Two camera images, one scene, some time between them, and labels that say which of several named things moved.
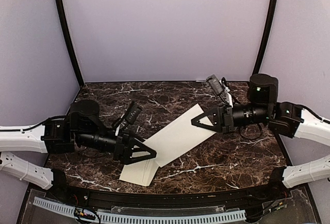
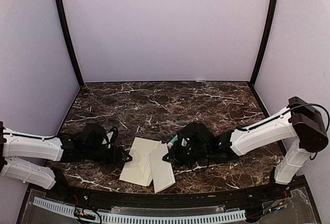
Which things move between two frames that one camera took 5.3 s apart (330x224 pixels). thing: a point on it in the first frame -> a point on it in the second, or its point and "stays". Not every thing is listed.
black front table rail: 119,198 stays
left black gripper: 125,156 -> 115,158
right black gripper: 224,120 -> 174,158
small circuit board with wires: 85,213 stays
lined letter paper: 179,135 -> 162,171
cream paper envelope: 141,173 stays
